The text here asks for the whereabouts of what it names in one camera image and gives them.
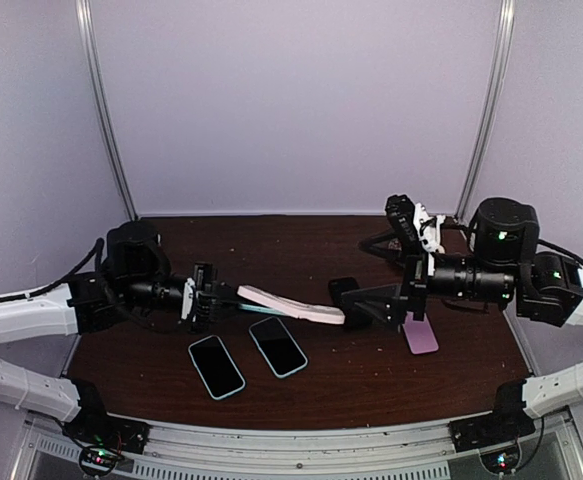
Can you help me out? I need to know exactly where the purple phone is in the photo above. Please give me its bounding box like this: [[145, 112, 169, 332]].
[[403, 312, 439, 355]]

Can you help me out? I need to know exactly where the pink phone case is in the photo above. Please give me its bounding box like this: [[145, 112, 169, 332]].
[[237, 285, 345, 326]]

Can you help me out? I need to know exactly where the dark green phone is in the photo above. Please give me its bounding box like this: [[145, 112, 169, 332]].
[[234, 302, 284, 316]]

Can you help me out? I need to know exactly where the black phone case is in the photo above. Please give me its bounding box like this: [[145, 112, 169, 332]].
[[327, 277, 359, 308]]

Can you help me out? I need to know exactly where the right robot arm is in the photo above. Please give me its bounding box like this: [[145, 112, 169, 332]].
[[329, 195, 583, 328]]

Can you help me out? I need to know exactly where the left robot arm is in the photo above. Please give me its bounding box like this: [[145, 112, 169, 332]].
[[0, 220, 224, 444]]

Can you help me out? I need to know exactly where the left blue-cased phone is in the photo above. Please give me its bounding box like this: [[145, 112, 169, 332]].
[[188, 335, 246, 401]]

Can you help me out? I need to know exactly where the blue-cased phone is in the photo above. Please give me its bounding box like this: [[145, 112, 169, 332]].
[[249, 317, 308, 379], [188, 335, 246, 401]]

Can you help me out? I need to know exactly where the middle blue-cased phone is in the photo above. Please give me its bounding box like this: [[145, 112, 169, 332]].
[[249, 317, 308, 379]]

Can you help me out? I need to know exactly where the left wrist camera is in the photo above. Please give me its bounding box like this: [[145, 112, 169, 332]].
[[180, 263, 217, 329]]

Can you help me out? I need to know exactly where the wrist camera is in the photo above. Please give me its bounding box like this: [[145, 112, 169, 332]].
[[385, 194, 446, 256], [180, 263, 217, 329]]

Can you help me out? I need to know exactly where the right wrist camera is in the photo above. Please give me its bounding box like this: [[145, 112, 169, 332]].
[[385, 194, 446, 256]]

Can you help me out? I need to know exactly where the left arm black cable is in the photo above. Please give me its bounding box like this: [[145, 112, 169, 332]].
[[0, 237, 110, 306]]

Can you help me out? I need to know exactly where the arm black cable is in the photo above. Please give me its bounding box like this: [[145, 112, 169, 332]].
[[535, 238, 583, 291], [0, 237, 110, 306]]

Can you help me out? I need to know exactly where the aluminium front rail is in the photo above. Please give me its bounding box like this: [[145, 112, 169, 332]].
[[20, 407, 583, 480]]

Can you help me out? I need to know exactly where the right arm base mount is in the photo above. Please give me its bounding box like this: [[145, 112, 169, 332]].
[[449, 380, 536, 477]]

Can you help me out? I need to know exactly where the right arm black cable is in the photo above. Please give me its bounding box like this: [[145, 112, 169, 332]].
[[535, 238, 583, 291]]

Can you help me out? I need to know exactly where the left corner aluminium post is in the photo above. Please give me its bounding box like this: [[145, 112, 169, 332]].
[[75, 0, 139, 220]]

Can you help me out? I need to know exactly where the corner aluminium post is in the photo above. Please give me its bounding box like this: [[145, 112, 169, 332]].
[[455, 0, 516, 221], [75, 0, 139, 220]]

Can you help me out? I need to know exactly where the right corner aluminium post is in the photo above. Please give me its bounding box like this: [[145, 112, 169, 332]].
[[455, 0, 516, 221]]

